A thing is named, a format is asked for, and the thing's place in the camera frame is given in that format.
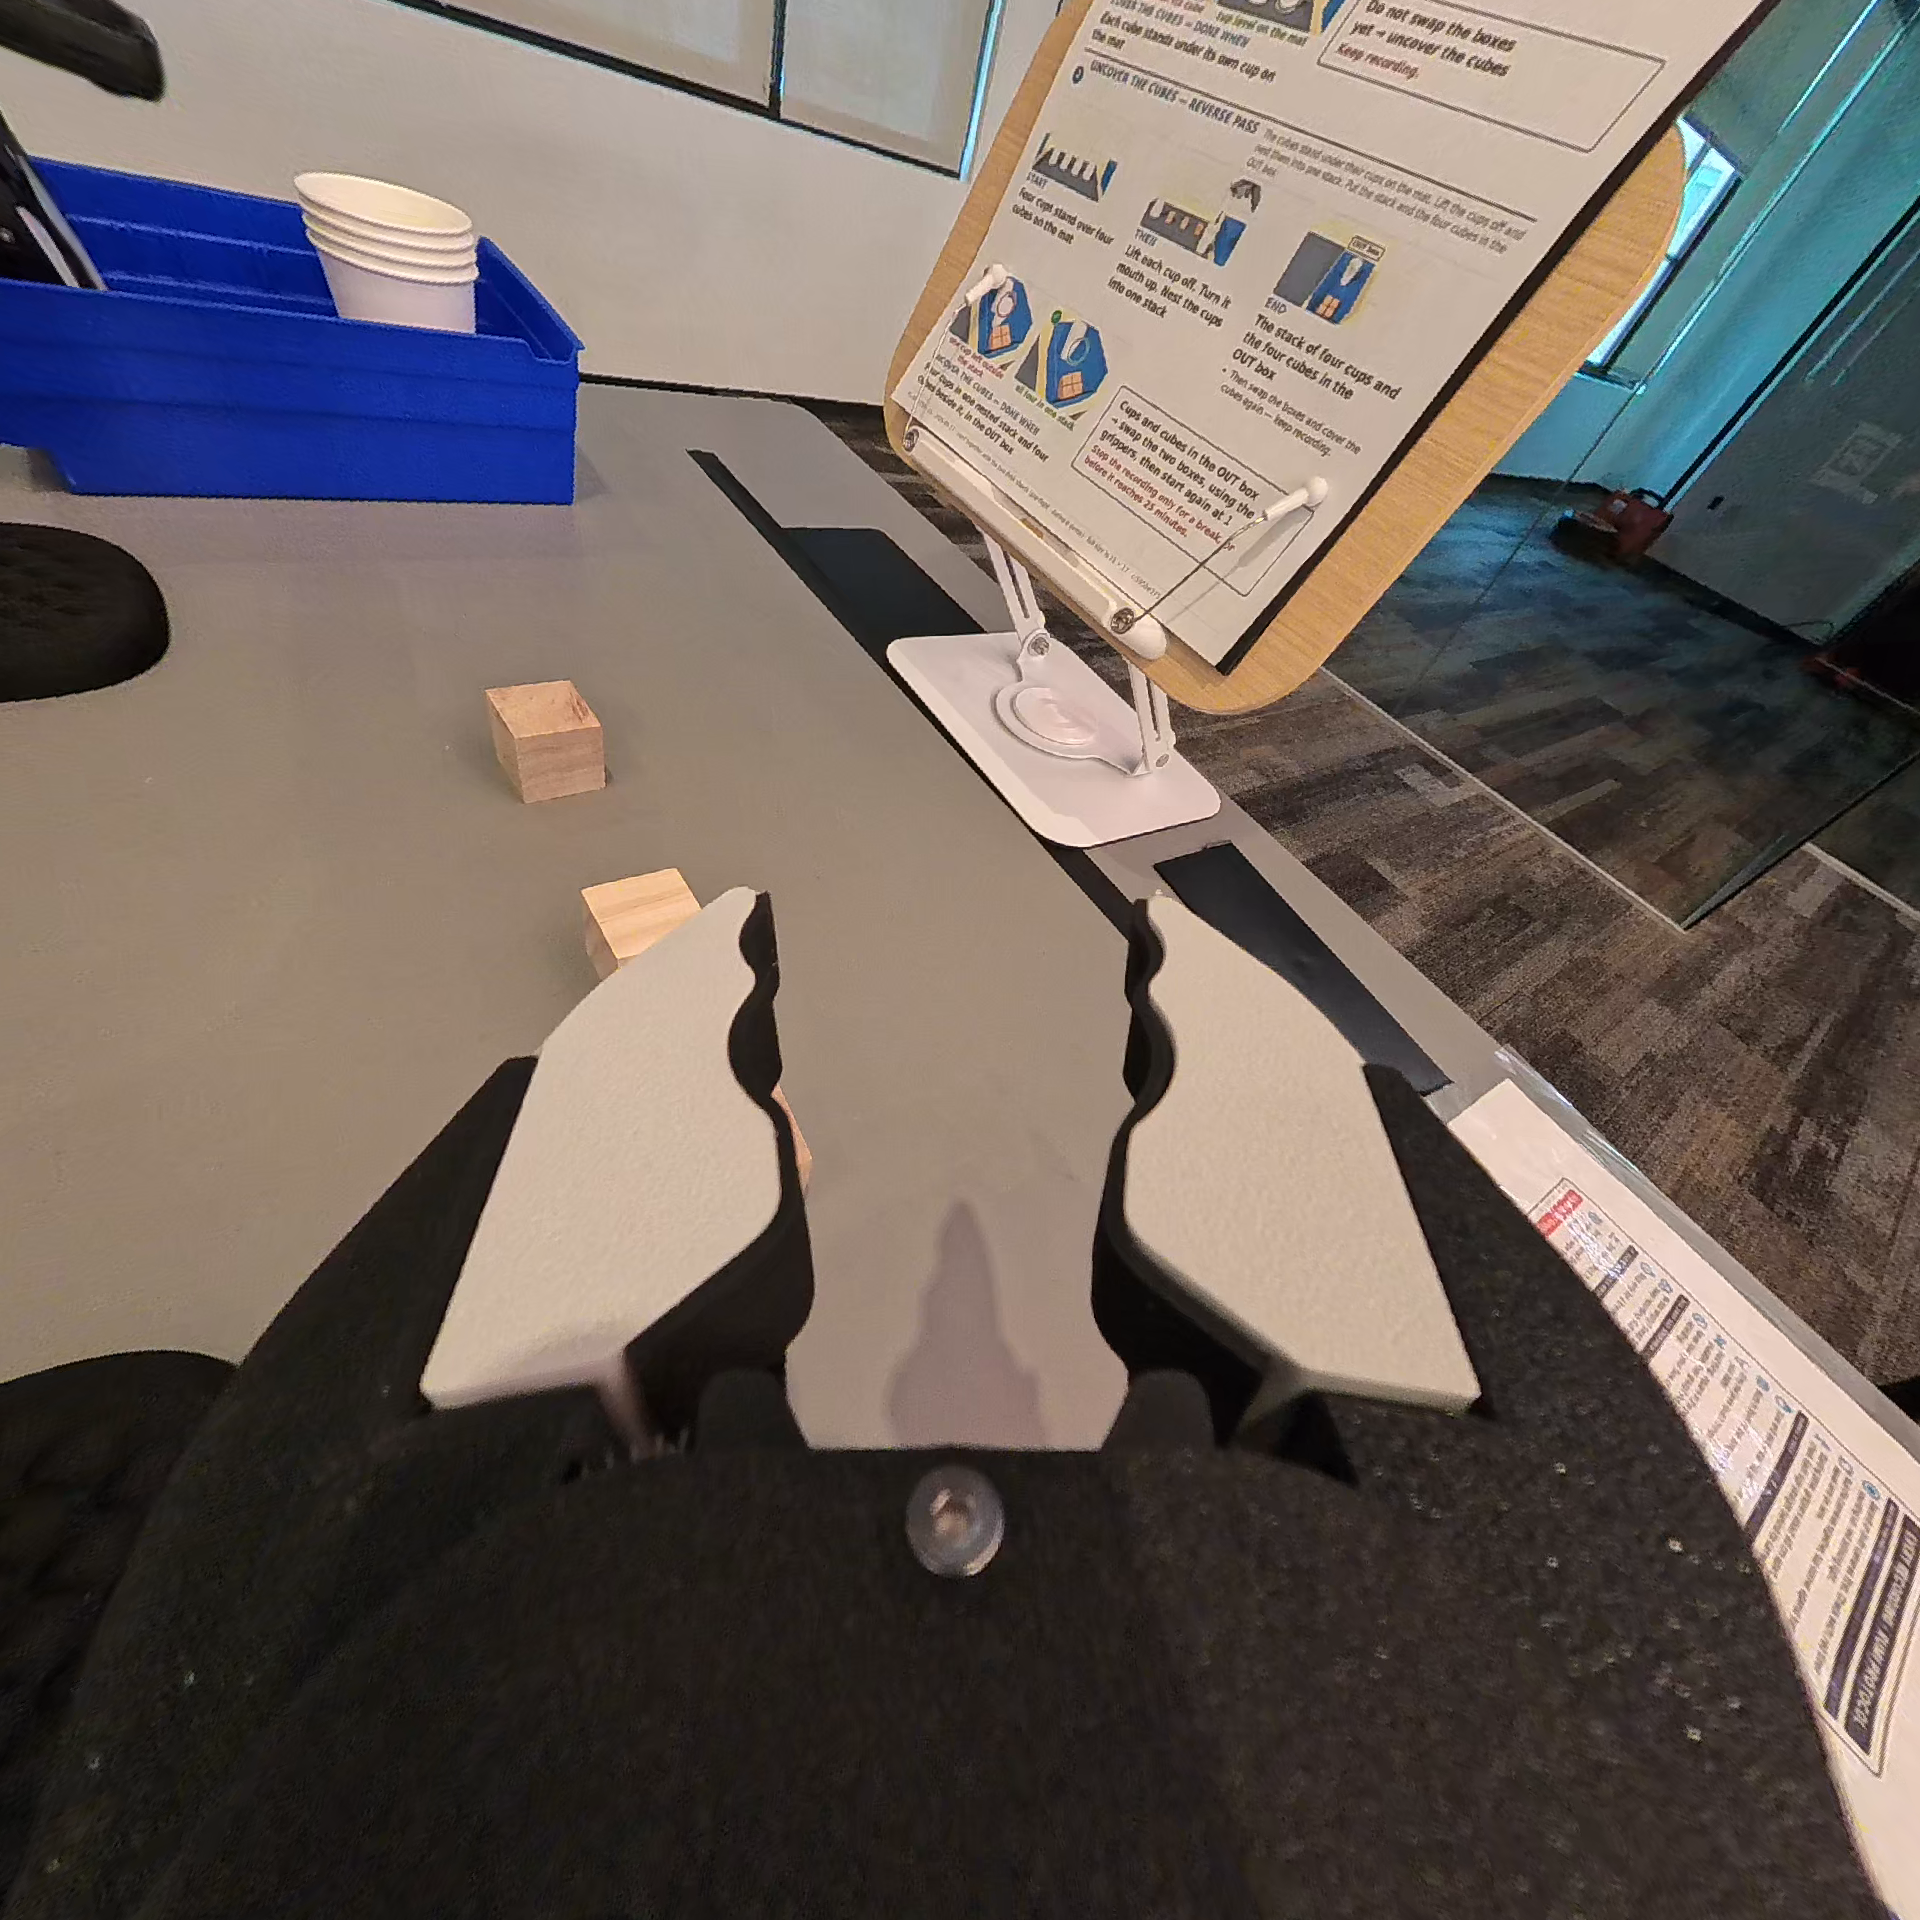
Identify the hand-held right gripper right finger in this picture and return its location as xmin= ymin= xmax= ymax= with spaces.
xmin=1093 ymin=895 xmax=1488 ymax=1453

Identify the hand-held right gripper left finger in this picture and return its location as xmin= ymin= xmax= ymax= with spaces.
xmin=419 ymin=887 xmax=818 ymax=1453

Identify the blue plastic bin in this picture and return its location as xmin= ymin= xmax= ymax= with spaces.
xmin=0 ymin=157 xmax=585 ymax=505

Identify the laminated paper sheet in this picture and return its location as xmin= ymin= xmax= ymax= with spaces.
xmin=1447 ymin=1089 xmax=1920 ymax=1846

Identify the wooden document stand white base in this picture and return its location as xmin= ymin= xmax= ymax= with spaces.
xmin=883 ymin=0 xmax=1689 ymax=845

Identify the red object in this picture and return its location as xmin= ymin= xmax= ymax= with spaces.
xmin=1559 ymin=486 xmax=1666 ymax=565

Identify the printed instruction sheet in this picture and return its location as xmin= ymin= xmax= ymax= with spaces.
xmin=895 ymin=0 xmax=1777 ymax=662

